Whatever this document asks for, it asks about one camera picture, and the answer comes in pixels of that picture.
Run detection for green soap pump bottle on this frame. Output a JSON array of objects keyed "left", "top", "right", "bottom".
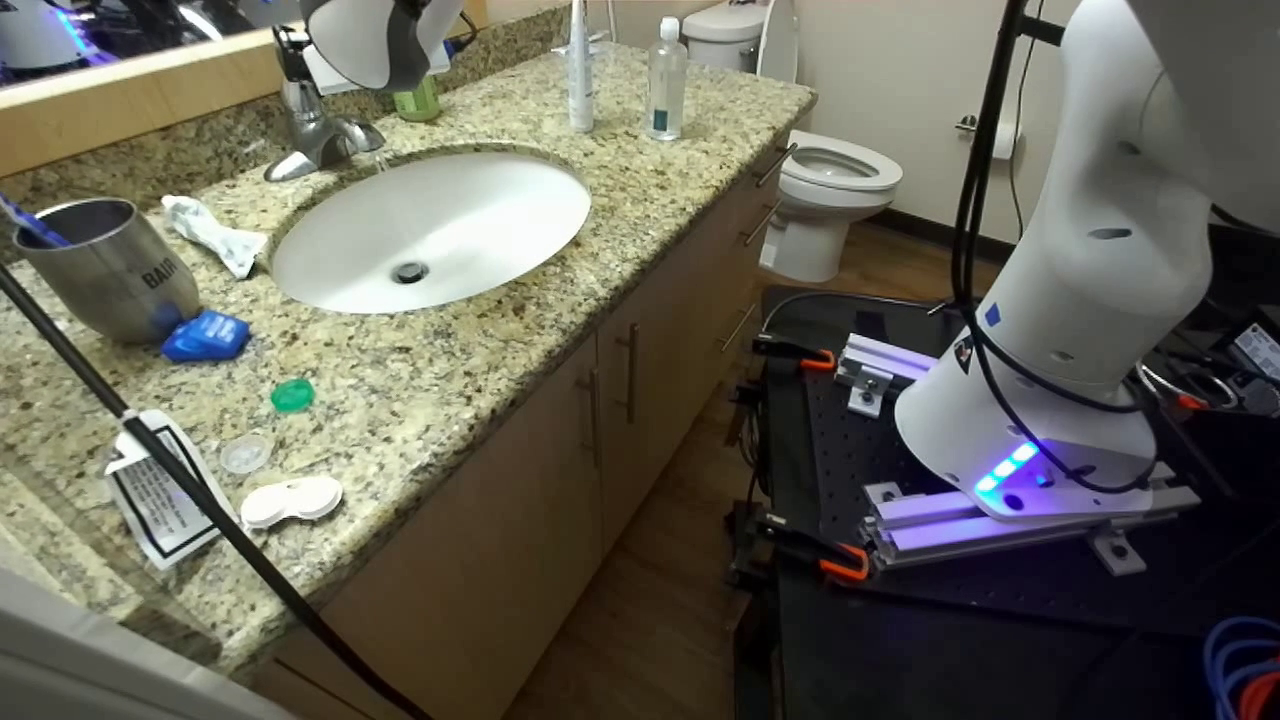
[{"left": 390, "top": 71, "right": 453, "bottom": 130}]

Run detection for small clear cap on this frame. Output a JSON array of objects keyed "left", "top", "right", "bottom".
[{"left": 212, "top": 427, "right": 275, "bottom": 483}]

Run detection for white contact lens case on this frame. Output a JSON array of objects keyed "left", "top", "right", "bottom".
[{"left": 237, "top": 471, "right": 350, "bottom": 539}]

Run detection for metal drawer handle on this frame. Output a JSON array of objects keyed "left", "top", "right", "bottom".
[{"left": 744, "top": 142, "right": 790, "bottom": 194}]

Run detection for wood framed mirror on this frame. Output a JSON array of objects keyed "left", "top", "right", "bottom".
[{"left": 0, "top": 0, "right": 495, "bottom": 185}]

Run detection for white oval sink basin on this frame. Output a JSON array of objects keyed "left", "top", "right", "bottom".
[{"left": 264, "top": 144, "right": 595, "bottom": 319}]

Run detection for clear plastic bottle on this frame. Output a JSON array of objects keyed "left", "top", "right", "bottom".
[{"left": 643, "top": 13, "right": 694, "bottom": 147}]

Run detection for small green cap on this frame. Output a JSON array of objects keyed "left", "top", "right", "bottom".
[{"left": 270, "top": 372, "right": 320, "bottom": 422}]

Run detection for blue and orange cables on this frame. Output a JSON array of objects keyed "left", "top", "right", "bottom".
[{"left": 1197, "top": 608, "right": 1280, "bottom": 720}]

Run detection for crumpled white toothpaste tube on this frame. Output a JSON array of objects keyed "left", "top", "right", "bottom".
[{"left": 158, "top": 194, "right": 272, "bottom": 283}]

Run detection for long black power cable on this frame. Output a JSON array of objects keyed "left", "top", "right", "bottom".
[{"left": 0, "top": 258, "right": 432, "bottom": 720}]

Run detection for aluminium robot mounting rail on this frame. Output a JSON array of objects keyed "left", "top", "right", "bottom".
[{"left": 836, "top": 328, "right": 1208, "bottom": 580}]

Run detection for black robot cart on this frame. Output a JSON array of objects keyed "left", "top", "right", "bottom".
[{"left": 723, "top": 283, "right": 1280, "bottom": 720}]

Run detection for wooden vanity cabinet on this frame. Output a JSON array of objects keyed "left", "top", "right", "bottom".
[{"left": 250, "top": 130, "right": 808, "bottom": 720}]

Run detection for metal cup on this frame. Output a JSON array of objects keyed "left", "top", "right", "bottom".
[{"left": 9, "top": 194, "right": 208, "bottom": 354}]

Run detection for orange black clamp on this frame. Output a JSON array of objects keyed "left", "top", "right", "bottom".
[
  {"left": 749, "top": 333, "right": 850, "bottom": 379},
  {"left": 723, "top": 500, "right": 881, "bottom": 593}
]

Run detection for white toilet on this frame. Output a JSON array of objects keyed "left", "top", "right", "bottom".
[{"left": 680, "top": 0, "right": 909, "bottom": 290}]

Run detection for blue toothbrush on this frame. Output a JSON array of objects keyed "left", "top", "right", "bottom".
[{"left": 0, "top": 194, "right": 70, "bottom": 252}]

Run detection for metal cabinet door handle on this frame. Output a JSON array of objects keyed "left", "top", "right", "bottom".
[
  {"left": 572, "top": 364, "right": 610, "bottom": 471},
  {"left": 612, "top": 318, "right": 643, "bottom": 427}
]

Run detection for chrome lever faucet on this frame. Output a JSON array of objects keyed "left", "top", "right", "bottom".
[{"left": 261, "top": 18, "right": 390, "bottom": 190}]

